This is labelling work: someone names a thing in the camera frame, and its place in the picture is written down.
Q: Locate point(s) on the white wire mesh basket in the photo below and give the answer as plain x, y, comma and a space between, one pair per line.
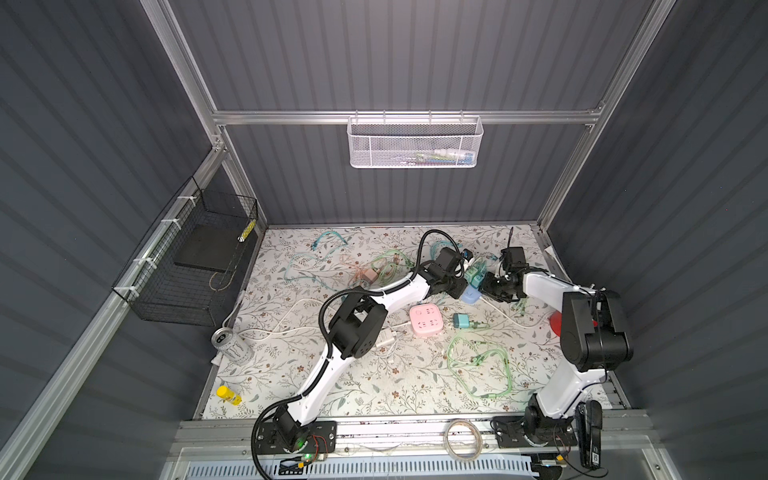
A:
426, 142

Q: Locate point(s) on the silver drink can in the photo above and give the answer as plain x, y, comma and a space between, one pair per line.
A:
232, 346

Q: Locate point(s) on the pink power strip cube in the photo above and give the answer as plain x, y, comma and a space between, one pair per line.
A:
426, 320

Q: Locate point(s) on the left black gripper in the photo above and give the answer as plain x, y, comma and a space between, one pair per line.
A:
456, 293

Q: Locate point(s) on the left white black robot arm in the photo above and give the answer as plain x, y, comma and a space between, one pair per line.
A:
350, 322

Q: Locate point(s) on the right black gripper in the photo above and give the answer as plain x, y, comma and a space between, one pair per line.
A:
486, 287

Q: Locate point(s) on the teal charger plug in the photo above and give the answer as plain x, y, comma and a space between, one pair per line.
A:
461, 321

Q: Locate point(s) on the blue power strip cube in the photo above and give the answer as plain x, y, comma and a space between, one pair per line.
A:
471, 295

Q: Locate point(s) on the pink charger plug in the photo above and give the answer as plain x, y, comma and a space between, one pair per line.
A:
369, 275

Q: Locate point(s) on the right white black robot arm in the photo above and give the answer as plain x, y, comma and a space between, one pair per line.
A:
594, 340

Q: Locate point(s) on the red pen cup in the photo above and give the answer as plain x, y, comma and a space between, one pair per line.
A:
555, 322

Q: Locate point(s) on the yellow bottle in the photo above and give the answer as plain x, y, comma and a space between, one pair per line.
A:
229, 395

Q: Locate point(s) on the black wire basket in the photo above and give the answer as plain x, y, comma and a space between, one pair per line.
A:
192, 268

